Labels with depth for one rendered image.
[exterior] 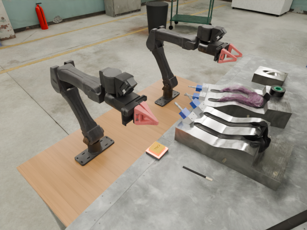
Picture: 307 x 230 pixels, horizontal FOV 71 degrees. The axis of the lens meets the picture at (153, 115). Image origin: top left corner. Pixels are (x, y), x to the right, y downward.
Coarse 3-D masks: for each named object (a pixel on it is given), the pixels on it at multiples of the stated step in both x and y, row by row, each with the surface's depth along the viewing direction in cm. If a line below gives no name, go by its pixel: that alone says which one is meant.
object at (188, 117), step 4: (176, 104) 109; (180, 108) 109; (184, 108) 109; (180, 112) 108; (184, 112) 108; (188, 112) 109; (192, 112) 108; (184, 116) 108; (188, 116) 106; (192, 116) 107; (196, 116) 108; (184, 120) 109; (188, 120) 107; (192, 120) 106
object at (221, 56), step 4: (224, 52) 97; (228, 52) 97; (220, 56) 99; (224, 56) 104; (232, 56) 97; (220, 60) 100; (224, 60) 100; (228, 60) 98; (232, 60) 98; (236, 60) 97
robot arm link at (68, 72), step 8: (64, 64) 87; (72, 64) 86; (56, 72) 82; (64, 72) 80; (72, 72) 79; (80, 72) 79; (56, 80) 84; (64, 80) 83; (72, 80) 79; (80, 80) 75; (88, 80) 74; (96, 80) 74; (56, 88) 88; (80, 88) 78; (88, 88) 73; (96, 88) 71; (88, 96) 76
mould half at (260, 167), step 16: (176, 128) 107; (192, 128) 106; (224, 128) 107; (240, 128) 103; (192, 144) 105; (208, 144) 99; (224, 144) 96; (240, 144) 92; (256, 144) 91; (272, 144) 101; (288, 144) 101; (240, 160) 92; (256, 160) 93; (272, 160) 94; (288, 160) 94; (256, 176) 91; (272, 176) 87
